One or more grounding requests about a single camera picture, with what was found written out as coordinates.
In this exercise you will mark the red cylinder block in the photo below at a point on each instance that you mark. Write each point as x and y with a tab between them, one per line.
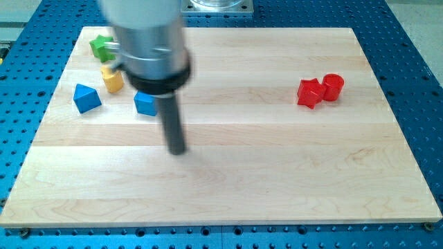
333	84

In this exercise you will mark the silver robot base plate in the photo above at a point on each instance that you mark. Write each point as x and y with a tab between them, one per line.
216	7

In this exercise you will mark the right board clamp screw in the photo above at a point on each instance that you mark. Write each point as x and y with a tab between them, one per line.
429	227

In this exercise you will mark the blue triangle block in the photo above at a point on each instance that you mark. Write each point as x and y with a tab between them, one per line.
86	98

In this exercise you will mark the green star block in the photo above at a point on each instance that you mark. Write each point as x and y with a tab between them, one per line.
98	48

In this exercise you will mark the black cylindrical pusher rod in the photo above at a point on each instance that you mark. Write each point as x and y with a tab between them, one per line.
168	109

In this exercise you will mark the board clamp screw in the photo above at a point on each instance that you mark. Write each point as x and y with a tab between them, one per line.
24	233
429	227

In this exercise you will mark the yellow cylinder block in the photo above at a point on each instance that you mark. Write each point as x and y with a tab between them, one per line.
113	79

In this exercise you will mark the left board clamp screw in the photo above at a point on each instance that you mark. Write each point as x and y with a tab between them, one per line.
24	233

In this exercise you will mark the red star block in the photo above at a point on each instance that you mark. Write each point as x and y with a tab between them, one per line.
310	93

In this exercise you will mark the light wooden board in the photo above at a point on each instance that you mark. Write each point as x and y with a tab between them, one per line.
254	156

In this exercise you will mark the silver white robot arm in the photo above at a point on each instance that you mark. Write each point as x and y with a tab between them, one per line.
150	49

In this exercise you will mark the blue cube block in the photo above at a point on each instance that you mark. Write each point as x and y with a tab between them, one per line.
145	104

